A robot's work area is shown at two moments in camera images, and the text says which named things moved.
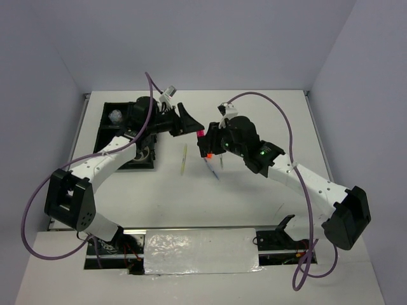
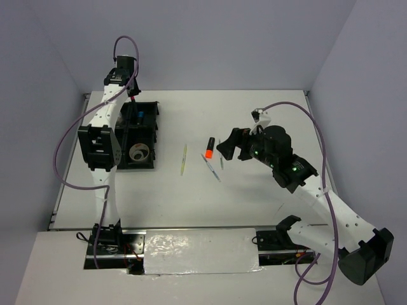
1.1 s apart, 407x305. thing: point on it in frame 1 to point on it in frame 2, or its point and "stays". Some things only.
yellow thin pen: [184, 160] stays
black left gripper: [187, 124] to [135, 91]
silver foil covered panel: [201, 251] stays
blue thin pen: [210, 166] stays
